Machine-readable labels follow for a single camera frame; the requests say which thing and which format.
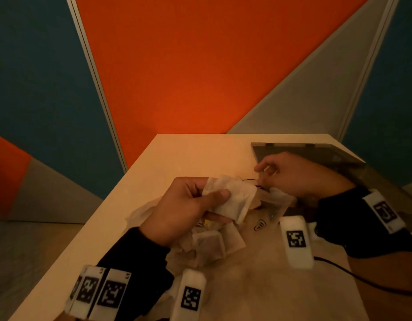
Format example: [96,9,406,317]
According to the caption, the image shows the dark compartment organizer box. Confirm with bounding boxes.
[251,142,412,231]

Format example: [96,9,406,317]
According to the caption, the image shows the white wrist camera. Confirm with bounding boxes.
[279,215,315,270]
[169,269,206,321]

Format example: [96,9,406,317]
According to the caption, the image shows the black cable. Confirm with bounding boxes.
[312,256,412,297]

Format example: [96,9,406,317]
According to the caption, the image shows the black wrist strap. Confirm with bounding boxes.
[314,185,412,259]
[97,227,175,321]

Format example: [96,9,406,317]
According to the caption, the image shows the white square tea bag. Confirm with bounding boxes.
[202,174,260,224]

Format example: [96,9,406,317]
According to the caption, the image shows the clear plastic bag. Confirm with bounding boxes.
[124,185,295,278]

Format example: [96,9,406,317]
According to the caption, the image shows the pile of paper tea bags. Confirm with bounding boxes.
[165,218,247,275]

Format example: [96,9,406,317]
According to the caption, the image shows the person's left hand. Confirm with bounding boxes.
[139,177,232,248]

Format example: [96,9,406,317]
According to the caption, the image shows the person's right forearm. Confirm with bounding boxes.
[346,247,412,321]

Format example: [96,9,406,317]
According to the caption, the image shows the person's right hand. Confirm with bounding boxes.
[254,152,356,201]

